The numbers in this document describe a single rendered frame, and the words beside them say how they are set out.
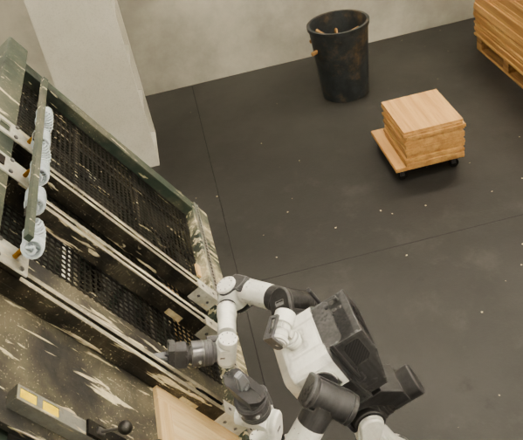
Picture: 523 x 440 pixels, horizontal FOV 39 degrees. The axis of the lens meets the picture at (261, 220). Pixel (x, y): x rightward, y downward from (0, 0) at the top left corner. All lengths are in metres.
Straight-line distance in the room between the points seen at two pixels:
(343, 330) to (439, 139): 3.17
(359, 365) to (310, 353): 0.16
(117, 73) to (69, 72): 0.35
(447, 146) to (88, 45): 2.68
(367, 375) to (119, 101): 3.95
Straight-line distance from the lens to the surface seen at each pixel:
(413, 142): 5.23
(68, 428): 2.02
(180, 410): 2.52
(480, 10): 6.97
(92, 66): 5.80
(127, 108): 5.93
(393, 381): 2.57
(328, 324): 2.32
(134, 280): 2.79
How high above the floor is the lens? 3.00
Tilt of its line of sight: 35 degrees down
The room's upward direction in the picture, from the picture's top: 12 degrees counter-clockwise
